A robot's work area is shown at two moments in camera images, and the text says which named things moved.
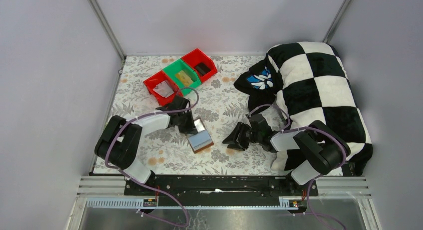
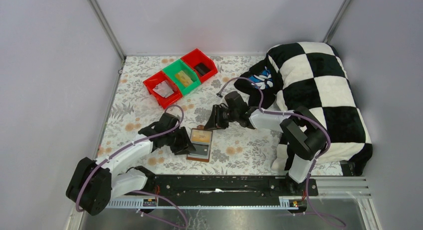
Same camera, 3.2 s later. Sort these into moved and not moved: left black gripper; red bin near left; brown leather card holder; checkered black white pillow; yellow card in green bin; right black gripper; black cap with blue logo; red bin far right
Moved: right black gripper; brown leather card holder; left black gripper
Not moved: yellow card in green bin; checkered black white pillow; red bin near left; red bin far right; black cap with blue logo
